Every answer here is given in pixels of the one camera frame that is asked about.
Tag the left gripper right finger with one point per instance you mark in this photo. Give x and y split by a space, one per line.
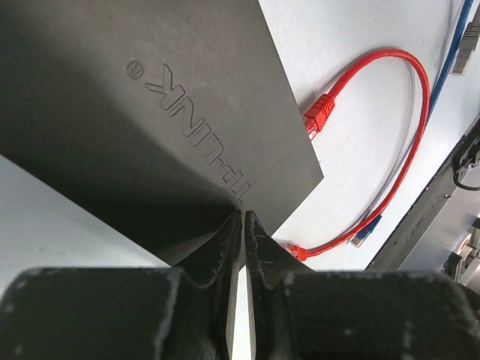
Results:
267 264

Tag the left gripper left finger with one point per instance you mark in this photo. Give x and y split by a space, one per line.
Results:
203 316

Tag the black network switch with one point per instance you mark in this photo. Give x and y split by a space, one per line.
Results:
161 118

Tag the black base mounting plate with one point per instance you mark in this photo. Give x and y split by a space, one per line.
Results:
439 219

